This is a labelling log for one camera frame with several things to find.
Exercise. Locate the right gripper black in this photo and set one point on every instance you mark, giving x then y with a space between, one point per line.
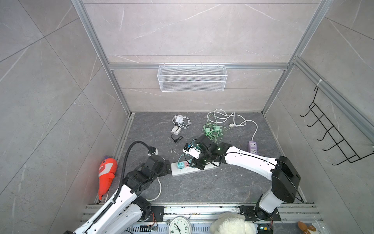
196 164

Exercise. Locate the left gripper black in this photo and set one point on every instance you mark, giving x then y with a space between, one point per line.
165 170

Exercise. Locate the white multicolour power strip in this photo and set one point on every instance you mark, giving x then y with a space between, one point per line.
190 170

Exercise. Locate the white charger with black cable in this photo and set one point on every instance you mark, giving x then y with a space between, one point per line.
175 134

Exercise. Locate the purple small power strip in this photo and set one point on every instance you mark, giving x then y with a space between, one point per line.
252 147

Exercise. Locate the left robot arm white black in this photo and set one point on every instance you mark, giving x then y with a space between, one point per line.
126 206

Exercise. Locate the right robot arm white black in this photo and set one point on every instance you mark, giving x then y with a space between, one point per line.
280 171

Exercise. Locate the red toy vacuum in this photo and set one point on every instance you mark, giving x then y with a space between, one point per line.
106 175

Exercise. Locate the white analog clock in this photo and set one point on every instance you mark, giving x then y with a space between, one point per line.
180 225

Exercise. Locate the white plush toy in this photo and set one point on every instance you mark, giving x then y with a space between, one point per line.
232 223

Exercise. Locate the brown plush toy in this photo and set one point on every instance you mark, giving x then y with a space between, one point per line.
307 229

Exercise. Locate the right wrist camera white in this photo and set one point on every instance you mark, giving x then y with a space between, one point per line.
192 151

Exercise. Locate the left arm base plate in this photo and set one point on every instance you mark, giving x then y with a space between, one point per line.
153 214

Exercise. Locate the white charger with coiled cable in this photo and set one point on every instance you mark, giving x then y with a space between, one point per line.
181 121

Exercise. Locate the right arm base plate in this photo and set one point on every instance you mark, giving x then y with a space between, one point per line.
254 213

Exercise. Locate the white wire mesh basket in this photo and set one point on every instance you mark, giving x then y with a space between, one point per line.
192 78

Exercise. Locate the black wire hook rack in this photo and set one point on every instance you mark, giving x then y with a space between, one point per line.
330 130

